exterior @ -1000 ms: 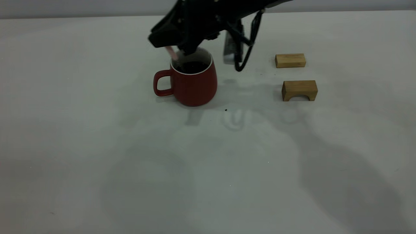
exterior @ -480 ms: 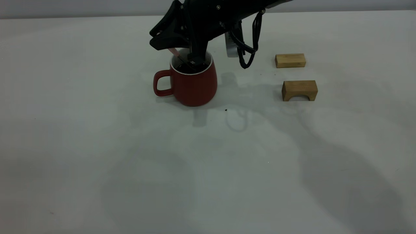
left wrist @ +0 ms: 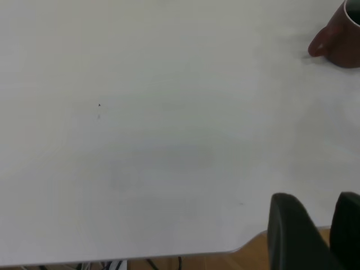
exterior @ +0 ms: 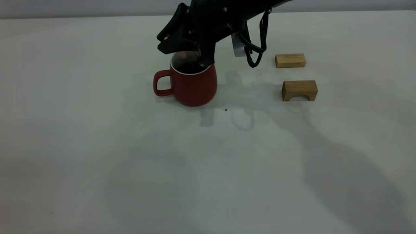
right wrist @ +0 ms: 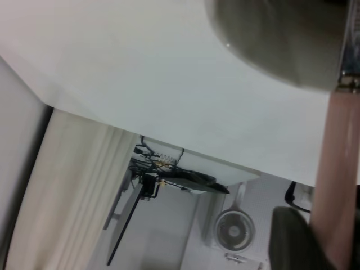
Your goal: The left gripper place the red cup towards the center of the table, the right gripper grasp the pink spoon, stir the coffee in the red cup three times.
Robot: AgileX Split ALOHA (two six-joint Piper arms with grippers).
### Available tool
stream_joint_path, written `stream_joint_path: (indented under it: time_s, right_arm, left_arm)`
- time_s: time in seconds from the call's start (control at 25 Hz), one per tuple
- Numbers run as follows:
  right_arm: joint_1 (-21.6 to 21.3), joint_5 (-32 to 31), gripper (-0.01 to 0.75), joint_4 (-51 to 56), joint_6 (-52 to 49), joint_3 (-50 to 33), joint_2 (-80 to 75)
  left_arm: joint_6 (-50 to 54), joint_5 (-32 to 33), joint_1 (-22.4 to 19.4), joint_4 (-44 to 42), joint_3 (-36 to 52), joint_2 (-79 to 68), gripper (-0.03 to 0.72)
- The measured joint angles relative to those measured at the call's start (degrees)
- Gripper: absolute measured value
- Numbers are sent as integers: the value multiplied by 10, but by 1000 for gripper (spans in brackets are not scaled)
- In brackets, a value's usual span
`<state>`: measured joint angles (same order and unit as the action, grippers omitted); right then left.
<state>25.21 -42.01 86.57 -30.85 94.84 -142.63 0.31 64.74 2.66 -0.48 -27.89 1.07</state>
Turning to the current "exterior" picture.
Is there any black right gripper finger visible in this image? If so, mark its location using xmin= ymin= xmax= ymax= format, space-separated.
xmin=157 ymin=3 xmax=197 ymax=55
xmin=198 ymin=49 xmax=215 ymax=68

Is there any black right camera cable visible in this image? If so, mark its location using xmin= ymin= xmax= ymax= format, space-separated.
xmin=239 ymin=9 xmax=271 ymax=68

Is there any arched wooden block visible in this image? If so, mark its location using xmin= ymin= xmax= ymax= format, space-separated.
xmin=281 ymin=80 xmax=318 ymax=102

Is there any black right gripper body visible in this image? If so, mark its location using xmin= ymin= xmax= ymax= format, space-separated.
xmin=188 ymin=0 xmax=277 ymax=56

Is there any flat wooden block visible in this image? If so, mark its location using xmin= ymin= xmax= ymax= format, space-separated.
xmin=275 ymin=54 xmax=306 ymax=69

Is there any red ceramic cup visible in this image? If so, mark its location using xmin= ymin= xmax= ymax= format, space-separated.
xmin=153 ymin=51 xmax=218 ymax=107

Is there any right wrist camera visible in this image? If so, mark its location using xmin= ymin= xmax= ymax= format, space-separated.
xmin=231 ymin=30 xmax=247 ymax=58

